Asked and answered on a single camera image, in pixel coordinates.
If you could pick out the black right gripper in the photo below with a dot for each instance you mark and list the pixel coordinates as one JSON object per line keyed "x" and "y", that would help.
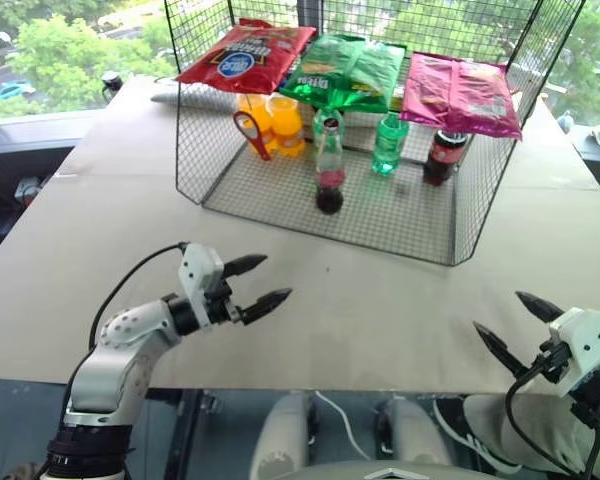
{"x": 552, "y": 360}

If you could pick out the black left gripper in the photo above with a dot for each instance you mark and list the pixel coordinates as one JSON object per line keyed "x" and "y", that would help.
{"x": 223, "y": 307}

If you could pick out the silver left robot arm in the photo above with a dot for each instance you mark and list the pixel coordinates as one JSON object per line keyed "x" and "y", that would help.
{"x": 115, "y": 360}

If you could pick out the glass cola bottle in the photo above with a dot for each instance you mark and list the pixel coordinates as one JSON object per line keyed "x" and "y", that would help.
{"x": 329, "y": 170}

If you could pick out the red loop-shaped handle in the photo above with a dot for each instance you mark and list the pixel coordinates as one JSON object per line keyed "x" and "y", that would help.
{"x": 260, "y": 142}

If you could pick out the orange soda plastic bottle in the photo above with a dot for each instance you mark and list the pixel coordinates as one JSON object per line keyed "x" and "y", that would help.
{"x": 255, "y": 107}
{"x": 287, "y": 127}

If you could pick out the plastic cola bottle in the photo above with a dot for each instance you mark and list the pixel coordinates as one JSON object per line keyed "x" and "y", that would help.
{"x": 442, "y": 160}

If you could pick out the green plastic soda bottle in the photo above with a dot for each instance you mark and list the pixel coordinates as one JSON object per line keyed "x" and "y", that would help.
{"x": 389, "y": 145}

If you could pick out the black and white sneaker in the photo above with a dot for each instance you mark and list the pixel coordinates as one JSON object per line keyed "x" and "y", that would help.
{"x": 460, "y": 425}

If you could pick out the brown paper table cover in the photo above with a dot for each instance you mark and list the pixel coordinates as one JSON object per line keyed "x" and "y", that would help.
{"x": 130, "y": 220}

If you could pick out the grey rounded robot leg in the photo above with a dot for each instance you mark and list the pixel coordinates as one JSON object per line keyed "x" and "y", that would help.
{"x": 415, "y": 435}
{"x": 280, "y": 435}

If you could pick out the grey robot torso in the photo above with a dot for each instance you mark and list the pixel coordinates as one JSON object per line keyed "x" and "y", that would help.
{"x": 390, "y": 472}

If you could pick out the teal round object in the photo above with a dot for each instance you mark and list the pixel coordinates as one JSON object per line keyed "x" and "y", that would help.
{"x": 566, "y": 122}

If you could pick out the red chips bag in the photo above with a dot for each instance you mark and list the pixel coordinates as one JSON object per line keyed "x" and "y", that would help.
{"x": 245, "y": 57}

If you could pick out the green chips bag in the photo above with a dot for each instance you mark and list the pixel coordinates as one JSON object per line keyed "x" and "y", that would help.
{"x": 345, "y": 70}

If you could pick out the pink chips bag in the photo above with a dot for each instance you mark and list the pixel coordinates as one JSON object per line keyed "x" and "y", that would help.
{"x": 460, "y": 95}

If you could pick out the red and white device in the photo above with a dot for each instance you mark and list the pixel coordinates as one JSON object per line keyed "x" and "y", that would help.
{"x": 27, "y": 190}

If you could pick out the black round knob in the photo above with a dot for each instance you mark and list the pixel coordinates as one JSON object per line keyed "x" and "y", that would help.
{"x": 111, "y": 80}

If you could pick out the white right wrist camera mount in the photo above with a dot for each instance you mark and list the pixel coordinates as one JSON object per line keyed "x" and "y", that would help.
{"x": 577, "y": 345}

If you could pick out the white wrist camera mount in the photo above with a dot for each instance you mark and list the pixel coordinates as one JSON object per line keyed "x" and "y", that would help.
{"x": 577, "y": 345}
{"x": 200, "y": 267}

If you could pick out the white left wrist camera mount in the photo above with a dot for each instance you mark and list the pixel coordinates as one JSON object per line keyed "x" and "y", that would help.
{"x": 200, "y": 267}

